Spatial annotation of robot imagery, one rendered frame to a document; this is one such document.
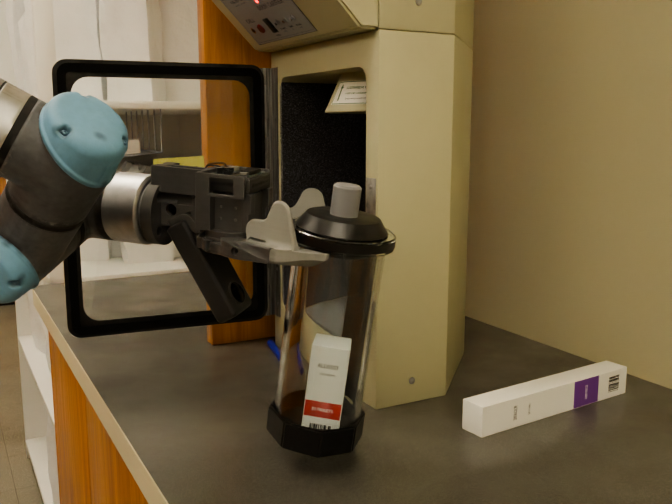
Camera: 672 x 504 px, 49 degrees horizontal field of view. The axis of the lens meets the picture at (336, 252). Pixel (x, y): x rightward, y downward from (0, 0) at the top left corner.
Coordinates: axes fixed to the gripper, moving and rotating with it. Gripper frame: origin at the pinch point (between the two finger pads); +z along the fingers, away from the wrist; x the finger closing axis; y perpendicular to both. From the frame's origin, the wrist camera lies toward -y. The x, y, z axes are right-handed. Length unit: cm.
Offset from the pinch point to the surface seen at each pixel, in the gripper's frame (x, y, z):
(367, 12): 17.9, 24.4, -2.9
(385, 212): 18.7, 1.1, 0.8
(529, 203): 62, -3, 17
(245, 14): 31.9, 24.7, -24.1
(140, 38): 112, 23, -88
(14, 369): 245, -148, -245
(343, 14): 17.1, 24.0, -5.5
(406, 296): 20.5, -9.8, 3.9
